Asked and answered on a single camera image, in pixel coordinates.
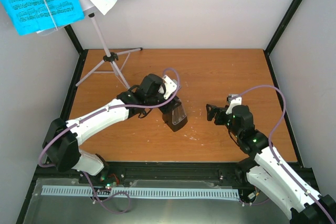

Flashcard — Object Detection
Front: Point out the clear plastic metronome cover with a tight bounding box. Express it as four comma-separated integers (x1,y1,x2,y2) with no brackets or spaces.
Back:
172,104,187,127

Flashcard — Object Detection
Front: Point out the black metronome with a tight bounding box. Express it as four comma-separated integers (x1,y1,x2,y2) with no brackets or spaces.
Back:
160,98,187,132

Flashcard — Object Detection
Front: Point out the white music stand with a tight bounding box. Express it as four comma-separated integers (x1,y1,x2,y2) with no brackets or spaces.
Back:
36,0,144,91

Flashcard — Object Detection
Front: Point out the blue sheet music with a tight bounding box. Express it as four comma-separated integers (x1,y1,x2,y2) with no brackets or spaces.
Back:
1,0,85,36

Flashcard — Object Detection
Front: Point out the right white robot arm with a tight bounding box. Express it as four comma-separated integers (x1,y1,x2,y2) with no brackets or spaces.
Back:
206,104,335,223

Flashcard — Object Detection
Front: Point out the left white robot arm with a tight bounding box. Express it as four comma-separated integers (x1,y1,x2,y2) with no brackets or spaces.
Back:
41,74,186,184

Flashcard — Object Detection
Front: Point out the green led circuit board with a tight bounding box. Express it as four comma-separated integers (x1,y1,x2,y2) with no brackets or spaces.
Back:
101,174,120,190

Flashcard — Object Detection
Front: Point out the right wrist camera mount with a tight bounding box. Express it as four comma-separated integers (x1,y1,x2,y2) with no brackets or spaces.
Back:
226,94,242,114

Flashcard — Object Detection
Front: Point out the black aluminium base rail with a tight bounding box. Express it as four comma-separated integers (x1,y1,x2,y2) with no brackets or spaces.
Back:
33,162,319,189

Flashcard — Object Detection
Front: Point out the light blue cable duct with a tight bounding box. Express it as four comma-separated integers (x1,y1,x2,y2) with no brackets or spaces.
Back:
40,185,239,201

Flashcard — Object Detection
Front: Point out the black frame post left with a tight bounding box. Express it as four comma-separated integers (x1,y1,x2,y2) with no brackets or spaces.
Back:
64,25,88,78

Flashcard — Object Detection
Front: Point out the black frame post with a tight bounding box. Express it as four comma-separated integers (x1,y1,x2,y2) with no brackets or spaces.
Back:
64,25,88,78
264,0,320,54

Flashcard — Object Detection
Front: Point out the black frame post right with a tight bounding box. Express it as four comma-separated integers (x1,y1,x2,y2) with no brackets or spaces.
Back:
264,0,320,54

